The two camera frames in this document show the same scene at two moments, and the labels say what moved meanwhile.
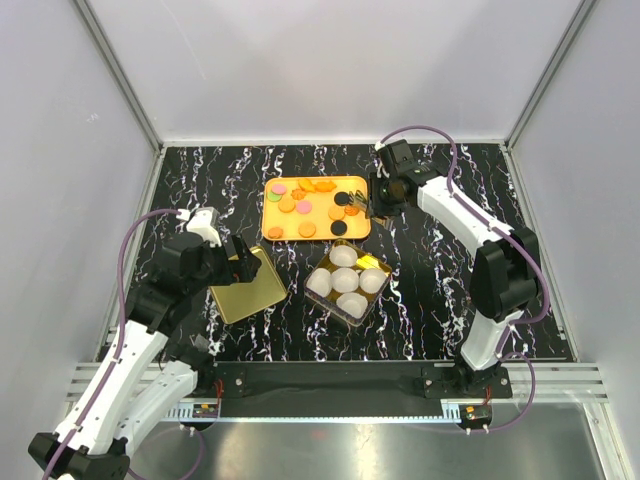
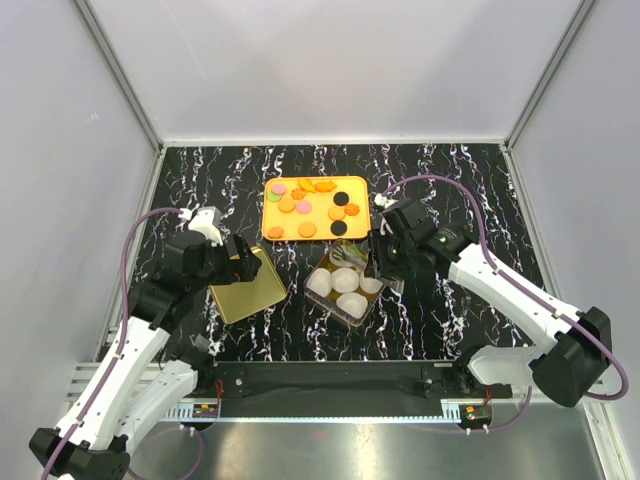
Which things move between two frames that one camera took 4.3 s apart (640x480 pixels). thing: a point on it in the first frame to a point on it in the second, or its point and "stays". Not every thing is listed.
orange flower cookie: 351,210 stays
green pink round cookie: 273,197 to 354,251
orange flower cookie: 275,232 stays
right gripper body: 382,198 to 391,256
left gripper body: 226,271 stays
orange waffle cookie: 286,205 stays
